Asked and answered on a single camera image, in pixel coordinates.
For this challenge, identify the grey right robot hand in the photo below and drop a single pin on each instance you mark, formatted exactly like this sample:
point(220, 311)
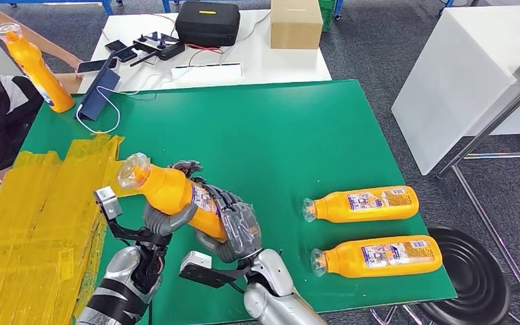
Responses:
point(242, 228)

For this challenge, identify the person's left hand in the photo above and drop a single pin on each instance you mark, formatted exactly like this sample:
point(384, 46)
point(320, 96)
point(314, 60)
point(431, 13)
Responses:
point(75, 63)

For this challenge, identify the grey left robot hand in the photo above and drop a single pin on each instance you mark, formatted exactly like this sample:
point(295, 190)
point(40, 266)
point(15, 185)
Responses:
point(170, 224)

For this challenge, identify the orange bottle with label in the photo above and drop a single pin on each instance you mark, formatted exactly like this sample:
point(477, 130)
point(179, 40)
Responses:
point(170, 193)
point(367, 205)
point(385, 258)

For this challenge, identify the orange bottle with blue logo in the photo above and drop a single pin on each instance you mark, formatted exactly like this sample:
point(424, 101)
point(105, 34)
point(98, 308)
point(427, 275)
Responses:
point(40, 76)

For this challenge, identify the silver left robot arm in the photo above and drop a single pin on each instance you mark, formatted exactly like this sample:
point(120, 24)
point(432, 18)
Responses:
point(123, 264)

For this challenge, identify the person's left forearm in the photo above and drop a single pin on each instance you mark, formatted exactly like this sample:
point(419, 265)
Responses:
point(49, 45)

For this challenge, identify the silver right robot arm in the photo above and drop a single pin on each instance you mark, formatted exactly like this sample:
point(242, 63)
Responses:
point(271, 273)

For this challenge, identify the smartphone with pale screen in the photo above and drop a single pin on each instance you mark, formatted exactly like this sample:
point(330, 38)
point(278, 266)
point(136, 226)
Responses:
point(93, 66)

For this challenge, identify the blue tablet cover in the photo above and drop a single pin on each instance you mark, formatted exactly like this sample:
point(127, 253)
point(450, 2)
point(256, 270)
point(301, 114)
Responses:
point(100, 93)

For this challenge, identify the black smartphone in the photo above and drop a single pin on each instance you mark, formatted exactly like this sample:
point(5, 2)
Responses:
point(127, 54)
point(115, 45)

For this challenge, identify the black remote controller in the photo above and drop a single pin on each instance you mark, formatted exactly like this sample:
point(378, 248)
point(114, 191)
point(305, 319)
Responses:
point(164, 48)

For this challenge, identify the blue metal rack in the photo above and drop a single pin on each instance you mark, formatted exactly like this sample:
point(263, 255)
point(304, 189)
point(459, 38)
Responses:
point(166, 4)

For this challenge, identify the green table board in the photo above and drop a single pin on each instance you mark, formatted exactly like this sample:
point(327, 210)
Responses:
point(309, 134)

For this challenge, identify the yellow tape sheet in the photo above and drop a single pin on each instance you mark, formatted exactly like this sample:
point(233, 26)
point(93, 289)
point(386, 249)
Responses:
point(40, 224)

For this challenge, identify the white power strip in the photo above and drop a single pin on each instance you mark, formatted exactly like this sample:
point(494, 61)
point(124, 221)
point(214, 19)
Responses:
point(206, 72)

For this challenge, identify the black carrying case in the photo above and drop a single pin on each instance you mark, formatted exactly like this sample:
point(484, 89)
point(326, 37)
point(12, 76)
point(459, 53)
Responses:
point(207, 23)

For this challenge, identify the cardboard box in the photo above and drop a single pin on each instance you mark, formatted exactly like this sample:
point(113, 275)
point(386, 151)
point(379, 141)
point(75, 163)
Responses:
point(296, 24)

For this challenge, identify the black round stool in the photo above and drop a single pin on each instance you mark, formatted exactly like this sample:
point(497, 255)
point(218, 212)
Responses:
point(466, 276)

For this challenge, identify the green plastic crate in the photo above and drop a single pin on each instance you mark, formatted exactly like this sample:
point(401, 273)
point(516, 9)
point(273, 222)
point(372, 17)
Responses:
point(326, 15)

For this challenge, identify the large white table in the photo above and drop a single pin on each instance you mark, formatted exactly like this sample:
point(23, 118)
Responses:
point(457, 79)

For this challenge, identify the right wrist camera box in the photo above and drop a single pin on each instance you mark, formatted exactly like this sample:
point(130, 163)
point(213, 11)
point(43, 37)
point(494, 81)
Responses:
point(201, 271)

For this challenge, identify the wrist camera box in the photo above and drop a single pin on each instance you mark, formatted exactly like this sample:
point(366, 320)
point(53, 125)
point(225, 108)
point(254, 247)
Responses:
point(201, 271)
point(107, 202)

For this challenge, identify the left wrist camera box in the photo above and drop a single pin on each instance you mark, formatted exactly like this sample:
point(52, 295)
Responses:
point(107, 202)

